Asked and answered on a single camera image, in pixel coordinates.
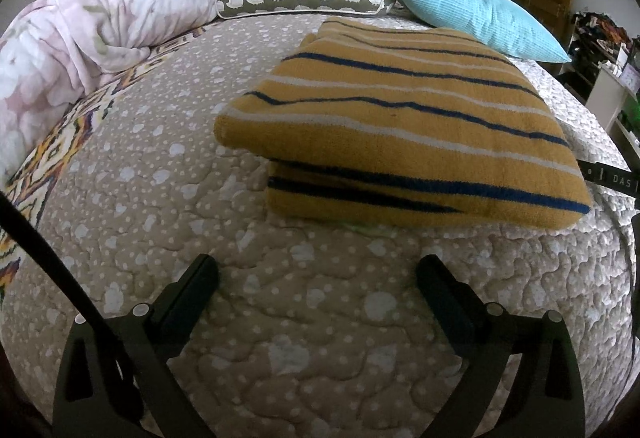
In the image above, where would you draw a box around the beige dotted quilted bedspread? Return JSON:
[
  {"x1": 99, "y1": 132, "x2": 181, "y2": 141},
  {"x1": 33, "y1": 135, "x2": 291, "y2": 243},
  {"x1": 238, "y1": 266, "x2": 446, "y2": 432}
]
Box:
[{"x1": 0, "y1": 10, "x2": 637, "y2": 438}]

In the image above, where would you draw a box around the black cable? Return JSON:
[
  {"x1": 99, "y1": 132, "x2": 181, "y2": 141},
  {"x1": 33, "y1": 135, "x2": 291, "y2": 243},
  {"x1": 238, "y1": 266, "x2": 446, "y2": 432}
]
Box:
[{"x1": 0, "y1": 191, "x2": 214, "y2": 438}]

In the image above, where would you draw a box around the colourful geometric pattern blanket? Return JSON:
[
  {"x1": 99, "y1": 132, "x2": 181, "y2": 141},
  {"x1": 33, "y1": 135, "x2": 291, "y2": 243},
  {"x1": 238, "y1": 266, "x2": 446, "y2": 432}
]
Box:
[{"x1": 10, "y1": 24, "x2": 220, "y2": 314}]

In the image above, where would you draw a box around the yellow striped knit sweater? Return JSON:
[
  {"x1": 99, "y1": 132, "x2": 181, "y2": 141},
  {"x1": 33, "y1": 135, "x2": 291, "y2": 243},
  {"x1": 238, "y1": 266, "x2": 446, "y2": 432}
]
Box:
[{"x1": 214, "y1": 17, "x2": 591, "y2": 229}]

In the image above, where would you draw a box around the pink floral duvet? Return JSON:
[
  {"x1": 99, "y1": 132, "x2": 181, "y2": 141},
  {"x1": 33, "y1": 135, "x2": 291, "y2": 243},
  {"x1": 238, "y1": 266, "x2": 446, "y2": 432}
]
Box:
[{"x1": 1, "y1": 0, "x2": 218, "y2": 184}]

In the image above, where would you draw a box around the turquoise pillow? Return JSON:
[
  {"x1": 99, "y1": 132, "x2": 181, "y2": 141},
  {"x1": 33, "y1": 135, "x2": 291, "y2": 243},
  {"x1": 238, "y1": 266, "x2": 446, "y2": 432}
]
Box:
[{"x1": 399, "y1": 0, "x2": 570, "y2": 64}]

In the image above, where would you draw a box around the white cluttered shelf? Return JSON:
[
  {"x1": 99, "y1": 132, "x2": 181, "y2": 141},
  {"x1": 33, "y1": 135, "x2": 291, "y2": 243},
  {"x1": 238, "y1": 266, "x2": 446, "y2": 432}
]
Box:
[{"x1": 559, "y1": 12, "x2": 639, "y2": 159}]

